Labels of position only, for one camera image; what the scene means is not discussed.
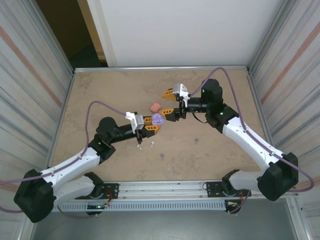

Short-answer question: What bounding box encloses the purple earbud charging case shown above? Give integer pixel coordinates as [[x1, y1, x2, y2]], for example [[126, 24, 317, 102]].
[[151, 112, 166, 126]]

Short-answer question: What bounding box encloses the long aluminium table edge bar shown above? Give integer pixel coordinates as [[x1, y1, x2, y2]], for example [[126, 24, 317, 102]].
[[73, 65, 251, 74]]

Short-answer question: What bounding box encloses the aluminium table side bar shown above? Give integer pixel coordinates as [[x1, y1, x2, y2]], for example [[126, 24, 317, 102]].
[[246, 71, 283, 178], [46, 71, 77, 168]]

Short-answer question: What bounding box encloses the small black controller board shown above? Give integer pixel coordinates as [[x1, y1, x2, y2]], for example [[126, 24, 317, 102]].
[[224, 199, 243, 215], [85, 202, 111, 216]]

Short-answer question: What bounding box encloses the grey metal shelf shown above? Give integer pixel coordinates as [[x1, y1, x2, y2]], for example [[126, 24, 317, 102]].
[[29, 211, 301, 240]]

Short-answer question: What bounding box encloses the thin black right gripper cable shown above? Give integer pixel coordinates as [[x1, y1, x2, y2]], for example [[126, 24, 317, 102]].
[[191, 112, 208, 124]]

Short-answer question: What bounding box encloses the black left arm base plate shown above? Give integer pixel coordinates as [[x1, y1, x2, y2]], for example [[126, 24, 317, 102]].
[[74, 182, 120, 200]]

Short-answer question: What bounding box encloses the aluminium mounting rail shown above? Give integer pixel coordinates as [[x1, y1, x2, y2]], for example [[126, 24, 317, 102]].
[[52, 180, 300, 201]]

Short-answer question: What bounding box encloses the grey slotted cable duct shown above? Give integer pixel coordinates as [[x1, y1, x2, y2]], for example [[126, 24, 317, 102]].
[[53, 200, 227, 213]]

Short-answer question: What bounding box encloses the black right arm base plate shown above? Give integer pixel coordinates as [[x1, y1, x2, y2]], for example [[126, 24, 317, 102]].
[[206, 181, 251, 198]]

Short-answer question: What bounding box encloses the corrugated translucent wall panel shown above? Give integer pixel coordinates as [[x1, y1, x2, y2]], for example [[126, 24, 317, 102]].
[[249, 0, 320, 240], [0, 0, 75, 240]]

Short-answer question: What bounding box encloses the white door frame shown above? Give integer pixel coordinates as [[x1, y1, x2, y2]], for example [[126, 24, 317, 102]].
[[77, 0, 118, 68]]

